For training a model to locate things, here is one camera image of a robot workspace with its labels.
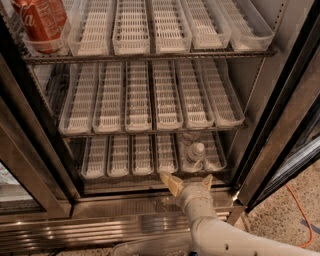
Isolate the middle wire shelf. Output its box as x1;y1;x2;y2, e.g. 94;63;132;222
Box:
60;122;248;138

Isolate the stainless steel display fridge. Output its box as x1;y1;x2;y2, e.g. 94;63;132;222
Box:
0;0;320;254

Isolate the red cola bottle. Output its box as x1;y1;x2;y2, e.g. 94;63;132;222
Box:
10;0;67;41

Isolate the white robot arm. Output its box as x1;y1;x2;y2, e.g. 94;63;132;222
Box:
160;172;320;256

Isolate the bottom wire shelf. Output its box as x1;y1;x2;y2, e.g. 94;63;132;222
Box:
83;169;231;195

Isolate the wire shelf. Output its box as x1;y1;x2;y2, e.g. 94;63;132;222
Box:
60;122;248;138
23;49;277;65
83;169;231;195

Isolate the orange cable on floor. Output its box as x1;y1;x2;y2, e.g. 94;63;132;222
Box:
285;183;315;249

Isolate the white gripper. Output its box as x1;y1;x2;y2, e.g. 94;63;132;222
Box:
160;172;217;220

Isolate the open fridge glass door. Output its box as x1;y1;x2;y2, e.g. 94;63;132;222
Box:
228;0;320;211

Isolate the top wire shelf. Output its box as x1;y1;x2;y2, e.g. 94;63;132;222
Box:
23;49;277;65

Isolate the clear water bottle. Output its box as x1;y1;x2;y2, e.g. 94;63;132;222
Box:
182;132;200;146
186;142;206;170

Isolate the clear plastic bin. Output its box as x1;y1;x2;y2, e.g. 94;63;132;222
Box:
111;233;193;256

